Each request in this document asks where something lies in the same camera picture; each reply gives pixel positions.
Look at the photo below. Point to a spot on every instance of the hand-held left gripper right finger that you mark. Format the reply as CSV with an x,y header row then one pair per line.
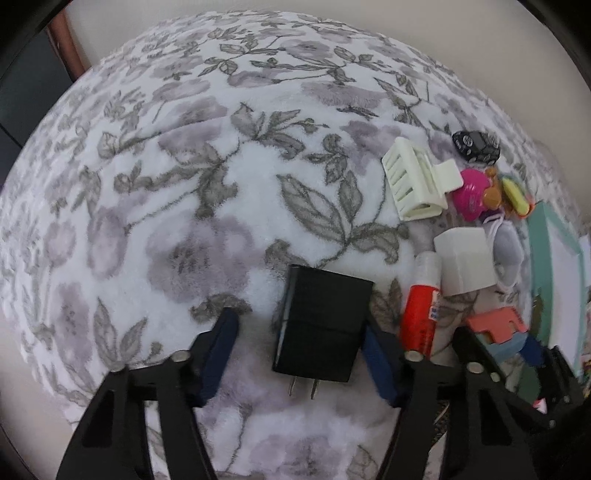
x,y
379,364

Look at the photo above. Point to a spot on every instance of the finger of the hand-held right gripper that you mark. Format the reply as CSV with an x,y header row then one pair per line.
x,y
533,350
475,350

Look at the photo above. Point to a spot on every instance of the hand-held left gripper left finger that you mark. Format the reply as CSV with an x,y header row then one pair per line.
x,y
220,350

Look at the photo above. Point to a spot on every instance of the orange blue toy vehicle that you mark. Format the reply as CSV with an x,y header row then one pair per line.
x,y
496,323

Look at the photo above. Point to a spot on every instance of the red glue stick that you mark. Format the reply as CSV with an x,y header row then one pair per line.
x,y
418,318

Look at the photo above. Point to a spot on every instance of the black power adapter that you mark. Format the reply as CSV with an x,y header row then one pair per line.
x,y
323,323

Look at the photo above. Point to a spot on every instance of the white power adapter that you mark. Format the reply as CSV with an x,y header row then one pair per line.
x,y
464,267

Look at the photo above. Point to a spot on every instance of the teal cardboard box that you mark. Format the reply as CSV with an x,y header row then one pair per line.
x,y
538,258

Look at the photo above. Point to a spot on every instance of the yellow toy piece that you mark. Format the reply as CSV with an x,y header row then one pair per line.
x,y
515,196

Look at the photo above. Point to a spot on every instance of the pink toy figure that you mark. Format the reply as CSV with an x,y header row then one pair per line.
x,y
471,194

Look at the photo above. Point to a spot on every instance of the cream hair claw clip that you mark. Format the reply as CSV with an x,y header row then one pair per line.
x,y
411,180

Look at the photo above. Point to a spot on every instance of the black toy car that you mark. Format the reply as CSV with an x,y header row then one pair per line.
x,y
478,146

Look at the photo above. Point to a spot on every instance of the dark cabinet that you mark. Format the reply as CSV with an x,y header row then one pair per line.
x,y
32,87

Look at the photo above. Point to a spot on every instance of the brown wooden trim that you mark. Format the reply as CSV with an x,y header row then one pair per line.
x,y
67,41

